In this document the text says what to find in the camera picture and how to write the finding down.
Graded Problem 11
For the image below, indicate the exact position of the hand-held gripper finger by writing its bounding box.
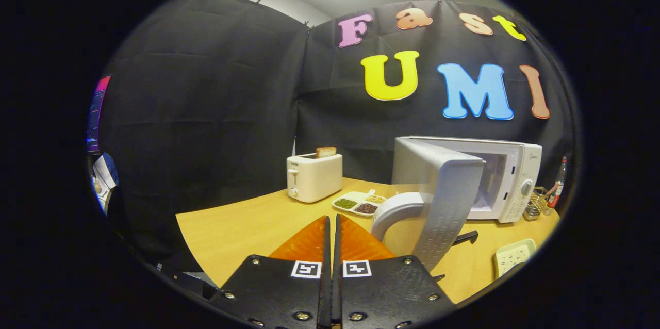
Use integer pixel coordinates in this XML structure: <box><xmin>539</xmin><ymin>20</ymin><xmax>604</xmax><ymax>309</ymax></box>
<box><xmin>332</xmin><ymin>214</ymin><xmax>457</xmax><ymax>329</ymax></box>
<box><xmin>209</xmin><ymin>216</ymin><xmax>332</xmax><ymax>329</ymax></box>

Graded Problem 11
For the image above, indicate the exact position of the white microwave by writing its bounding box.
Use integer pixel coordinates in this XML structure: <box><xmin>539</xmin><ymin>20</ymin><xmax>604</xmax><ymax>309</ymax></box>
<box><xmin>370</xmin><ymin>136</ymin><xmax>543</xmax><ymax>273</ymax></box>

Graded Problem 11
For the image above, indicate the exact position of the white divided dish of beans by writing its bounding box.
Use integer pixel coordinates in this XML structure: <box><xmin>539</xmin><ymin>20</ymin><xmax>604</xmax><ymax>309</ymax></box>
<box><xmin>332</xmin><ymin>190</ymin><xmax>388</xmax><ymax>217</ymax></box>

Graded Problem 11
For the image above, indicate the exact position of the cream toaster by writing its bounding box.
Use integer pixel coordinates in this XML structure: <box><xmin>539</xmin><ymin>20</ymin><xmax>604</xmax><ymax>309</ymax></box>
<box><xmin>287</xmin><ymin>153</ymin><xmax>343</xmax><ymax>203</ymax></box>

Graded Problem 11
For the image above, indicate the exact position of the pale square plate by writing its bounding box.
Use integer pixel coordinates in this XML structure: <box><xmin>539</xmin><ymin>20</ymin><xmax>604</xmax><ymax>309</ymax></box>
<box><xmin>495</xmin><ymin>239</ymin><xmax>537</xmax><ymax>278</ymax></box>

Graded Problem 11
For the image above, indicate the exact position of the white and blue object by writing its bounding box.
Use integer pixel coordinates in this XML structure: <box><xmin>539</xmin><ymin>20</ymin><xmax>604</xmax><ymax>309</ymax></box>
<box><xmin>92</xmin><ymin>153</ymin><xmax>120</xmax><ymax>213</ymax></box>

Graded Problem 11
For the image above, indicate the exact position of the plastic bottle with red label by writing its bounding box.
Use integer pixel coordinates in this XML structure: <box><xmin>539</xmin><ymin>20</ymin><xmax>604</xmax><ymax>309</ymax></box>
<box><xmin>548</xmin><ymin>156</ymin><xmax>569</xmax><ymax>209</ymax></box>

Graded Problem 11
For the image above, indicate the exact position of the colourful screen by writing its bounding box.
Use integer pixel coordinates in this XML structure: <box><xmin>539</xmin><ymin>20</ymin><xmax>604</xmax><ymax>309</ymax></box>
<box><xmin>85</xmin><ymin>75</ymin><xmax>112</xmax><ymax>154</ymax></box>

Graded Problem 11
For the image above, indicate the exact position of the metal wire basket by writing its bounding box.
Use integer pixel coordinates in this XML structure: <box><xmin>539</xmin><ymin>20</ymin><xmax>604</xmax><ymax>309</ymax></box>
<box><xmin>523</xmin><ymin>187</ymin><xmax>550</xmax><ymax>220</ymax></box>

